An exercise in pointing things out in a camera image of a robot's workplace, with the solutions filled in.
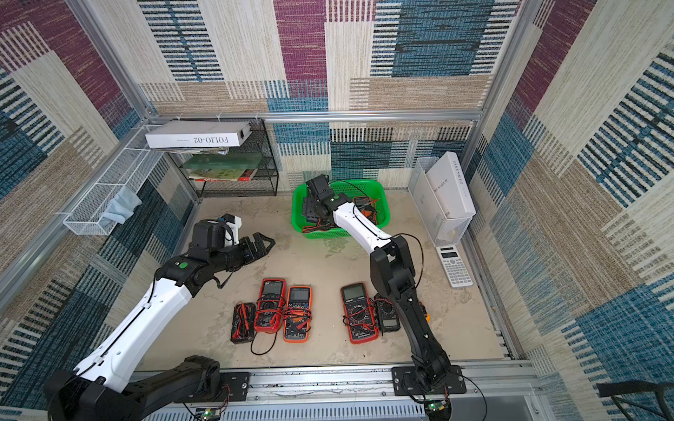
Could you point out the orange clamp multimeter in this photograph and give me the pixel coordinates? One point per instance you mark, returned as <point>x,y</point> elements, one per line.
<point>368,207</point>

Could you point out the light blue cloth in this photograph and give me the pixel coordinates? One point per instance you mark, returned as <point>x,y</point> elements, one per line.
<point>120,208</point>

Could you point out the green book on shelf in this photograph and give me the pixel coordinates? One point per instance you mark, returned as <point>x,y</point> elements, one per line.
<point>218,167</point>

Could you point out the white wire wall basket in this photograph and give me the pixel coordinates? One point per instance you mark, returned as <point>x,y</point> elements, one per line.
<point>130,168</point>

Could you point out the red Aneng multimeter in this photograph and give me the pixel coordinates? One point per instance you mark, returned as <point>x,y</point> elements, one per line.
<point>359,317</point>

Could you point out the black wire mesh shelf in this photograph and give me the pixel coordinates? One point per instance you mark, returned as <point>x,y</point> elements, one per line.
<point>263,182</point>

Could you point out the orange Victor multimeter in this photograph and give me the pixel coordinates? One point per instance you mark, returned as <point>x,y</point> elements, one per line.
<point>298,314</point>

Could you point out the white calculator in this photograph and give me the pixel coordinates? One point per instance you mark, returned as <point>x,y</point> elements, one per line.
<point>454,267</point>

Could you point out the yellow clamp meter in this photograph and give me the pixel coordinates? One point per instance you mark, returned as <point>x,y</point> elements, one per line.
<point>424,311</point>

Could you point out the large dark green multimeter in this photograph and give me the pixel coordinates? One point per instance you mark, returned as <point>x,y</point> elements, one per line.
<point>314,222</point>

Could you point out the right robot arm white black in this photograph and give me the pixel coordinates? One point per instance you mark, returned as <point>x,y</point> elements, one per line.
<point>392,274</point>

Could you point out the green plastic basket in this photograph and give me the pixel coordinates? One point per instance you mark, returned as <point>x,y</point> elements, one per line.
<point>352,188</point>

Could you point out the red Delixi multimeter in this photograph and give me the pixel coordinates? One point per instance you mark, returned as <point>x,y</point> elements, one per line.
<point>270,305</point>

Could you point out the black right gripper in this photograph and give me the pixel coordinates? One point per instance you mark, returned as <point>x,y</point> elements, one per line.
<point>311,212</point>

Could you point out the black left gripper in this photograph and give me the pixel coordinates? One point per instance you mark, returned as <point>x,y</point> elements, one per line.
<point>249,254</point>

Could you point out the white Folio box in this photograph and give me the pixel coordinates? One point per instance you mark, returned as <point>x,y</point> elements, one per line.
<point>199,134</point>

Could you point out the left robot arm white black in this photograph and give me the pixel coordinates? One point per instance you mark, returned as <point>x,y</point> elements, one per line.
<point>100,386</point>

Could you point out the white file box holder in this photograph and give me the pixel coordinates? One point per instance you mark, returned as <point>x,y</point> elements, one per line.
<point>442,198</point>

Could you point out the small black multimeter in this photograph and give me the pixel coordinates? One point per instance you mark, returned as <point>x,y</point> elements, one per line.
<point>387,317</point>

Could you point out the black pocket multimeter with leads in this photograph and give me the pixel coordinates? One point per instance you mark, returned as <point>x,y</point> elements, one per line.
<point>243,324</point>

